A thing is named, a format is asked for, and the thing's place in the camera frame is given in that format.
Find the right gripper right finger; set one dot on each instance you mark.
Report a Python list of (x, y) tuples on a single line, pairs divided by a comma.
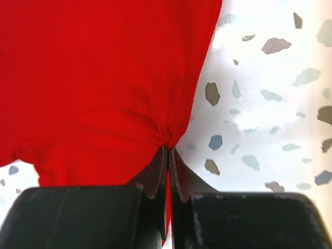
[(203, 217)]

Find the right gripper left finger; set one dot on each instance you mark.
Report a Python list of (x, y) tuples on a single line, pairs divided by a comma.
[(126, 216)]

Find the red t shirt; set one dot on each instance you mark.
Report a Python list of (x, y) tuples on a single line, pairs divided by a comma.
[(90, 90)]

